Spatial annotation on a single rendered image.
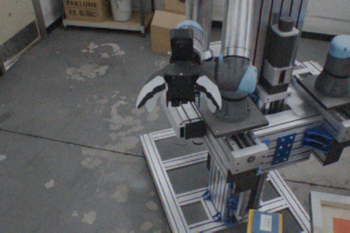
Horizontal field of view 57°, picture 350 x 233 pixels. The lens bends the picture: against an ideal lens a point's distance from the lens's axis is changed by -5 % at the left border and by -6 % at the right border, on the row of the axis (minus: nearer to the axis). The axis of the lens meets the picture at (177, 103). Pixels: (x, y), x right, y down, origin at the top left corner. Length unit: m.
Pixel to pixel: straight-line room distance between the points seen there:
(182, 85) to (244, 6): 0.35
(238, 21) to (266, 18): 0.43
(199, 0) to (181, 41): 0.43
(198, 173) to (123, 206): 0.60
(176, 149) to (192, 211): 0.57
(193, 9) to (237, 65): 0.29
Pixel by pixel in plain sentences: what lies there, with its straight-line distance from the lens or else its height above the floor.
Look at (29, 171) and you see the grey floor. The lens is 2.98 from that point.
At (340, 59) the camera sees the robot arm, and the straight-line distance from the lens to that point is 1.44.
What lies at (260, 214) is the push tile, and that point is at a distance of 1.36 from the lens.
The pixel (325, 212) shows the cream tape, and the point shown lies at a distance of 1.46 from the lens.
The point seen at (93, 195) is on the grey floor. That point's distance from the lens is 2.66.
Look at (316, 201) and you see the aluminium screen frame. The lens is 1.44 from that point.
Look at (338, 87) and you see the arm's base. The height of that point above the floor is 1.30.
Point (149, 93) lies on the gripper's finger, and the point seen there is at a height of 1.70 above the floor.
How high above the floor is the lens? 2.08
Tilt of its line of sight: 38 degrees down
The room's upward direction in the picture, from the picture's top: straight up
